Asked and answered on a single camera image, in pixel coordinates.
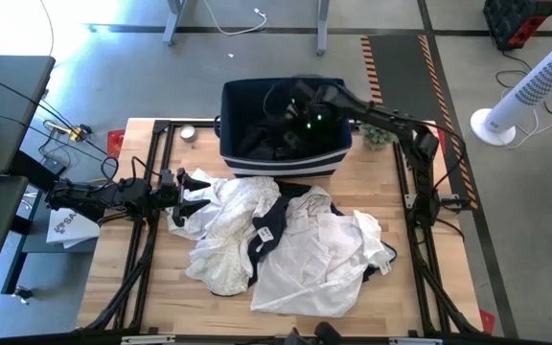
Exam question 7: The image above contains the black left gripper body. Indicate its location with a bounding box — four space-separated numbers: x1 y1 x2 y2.
149 168 182 227

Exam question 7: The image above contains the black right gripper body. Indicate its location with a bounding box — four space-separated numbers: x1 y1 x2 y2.
283 81 337 134

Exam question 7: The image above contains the plain white garment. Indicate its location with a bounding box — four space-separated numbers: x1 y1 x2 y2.
166 167 233 242

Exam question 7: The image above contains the dark grey garment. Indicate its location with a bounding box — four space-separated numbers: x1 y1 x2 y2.
236 114 350 162

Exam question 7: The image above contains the white lace garment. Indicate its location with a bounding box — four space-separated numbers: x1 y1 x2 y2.
184 175 283 297

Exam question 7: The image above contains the navy garment with white label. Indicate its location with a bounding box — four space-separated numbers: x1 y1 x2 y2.
245 194 292 288

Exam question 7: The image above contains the black garment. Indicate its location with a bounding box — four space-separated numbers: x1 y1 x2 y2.
274 179 314 200

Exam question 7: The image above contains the white textured shirt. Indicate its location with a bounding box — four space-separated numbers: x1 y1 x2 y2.
250 185 397 319

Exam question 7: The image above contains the small round metal tin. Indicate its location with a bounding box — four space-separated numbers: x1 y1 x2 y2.
178 124 198 144

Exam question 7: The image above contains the navy white striped fabric basket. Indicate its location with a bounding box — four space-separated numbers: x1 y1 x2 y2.
214 77 354 179

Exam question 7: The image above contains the small green plant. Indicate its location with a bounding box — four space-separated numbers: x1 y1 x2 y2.
359 123 399 151

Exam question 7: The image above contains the grey desk leg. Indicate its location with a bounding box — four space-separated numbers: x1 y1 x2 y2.
162 0 187 47
315 0 332 57

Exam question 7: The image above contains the hazard-striped dark floor mat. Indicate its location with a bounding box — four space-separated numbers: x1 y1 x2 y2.
359 34 480 211

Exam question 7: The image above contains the white bag with logo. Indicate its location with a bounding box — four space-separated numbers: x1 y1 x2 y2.
45 207 102 250

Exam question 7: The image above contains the light grey desk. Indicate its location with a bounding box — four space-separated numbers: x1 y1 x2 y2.
0 54 58 176

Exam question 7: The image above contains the white tower fan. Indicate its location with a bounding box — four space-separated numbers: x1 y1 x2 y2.
469 21 552 148

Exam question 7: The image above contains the black and red crate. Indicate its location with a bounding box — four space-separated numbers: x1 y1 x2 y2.
482 0 552 52

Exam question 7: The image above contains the red corner bracket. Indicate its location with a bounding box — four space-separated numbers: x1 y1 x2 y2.
106 128 127 160
477 308 496 335

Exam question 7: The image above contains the white cable with plug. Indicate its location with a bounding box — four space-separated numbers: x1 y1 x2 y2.
201 0 269 37

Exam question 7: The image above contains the yellow cable connector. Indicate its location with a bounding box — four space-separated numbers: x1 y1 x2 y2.
43 119 95 144

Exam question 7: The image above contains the black table-level camera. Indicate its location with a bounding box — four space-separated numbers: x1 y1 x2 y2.
313 320 345 345

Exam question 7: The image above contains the black floor cable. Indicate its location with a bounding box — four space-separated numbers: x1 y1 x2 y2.
494 50 552 117

